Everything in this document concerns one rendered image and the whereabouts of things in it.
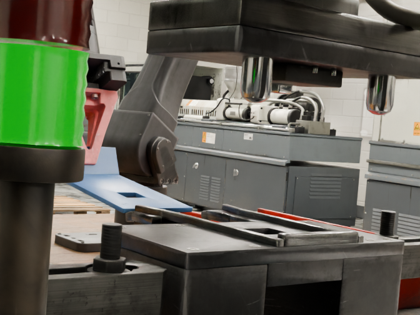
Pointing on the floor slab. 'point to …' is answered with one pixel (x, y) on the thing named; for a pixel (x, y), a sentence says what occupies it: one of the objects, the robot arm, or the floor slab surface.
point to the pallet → (76, 206)
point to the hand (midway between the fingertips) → (87, 157)
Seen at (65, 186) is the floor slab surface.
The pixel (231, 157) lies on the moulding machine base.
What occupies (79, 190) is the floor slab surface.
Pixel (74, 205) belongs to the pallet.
